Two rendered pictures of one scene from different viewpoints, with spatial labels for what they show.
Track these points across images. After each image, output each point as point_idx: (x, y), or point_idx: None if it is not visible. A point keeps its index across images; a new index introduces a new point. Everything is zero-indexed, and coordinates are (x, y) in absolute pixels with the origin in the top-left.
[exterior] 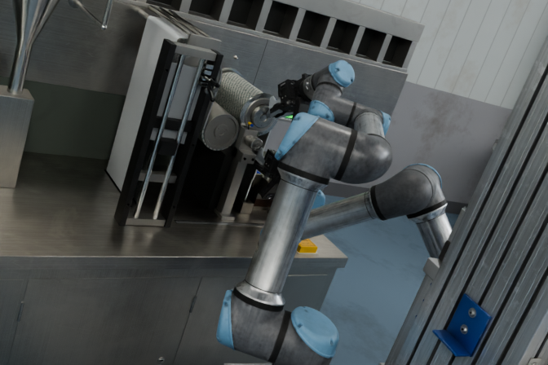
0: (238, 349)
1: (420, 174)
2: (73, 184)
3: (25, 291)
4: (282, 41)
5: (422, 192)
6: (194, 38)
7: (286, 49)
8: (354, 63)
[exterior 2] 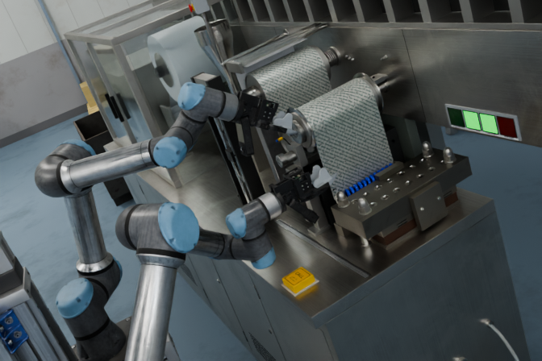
0: None
1: (126, 210)
2: None
3: None
4: (418, 27)
5: (115, 228)
6: (228, 65)
7: (425, 35)
8: (525, 35)
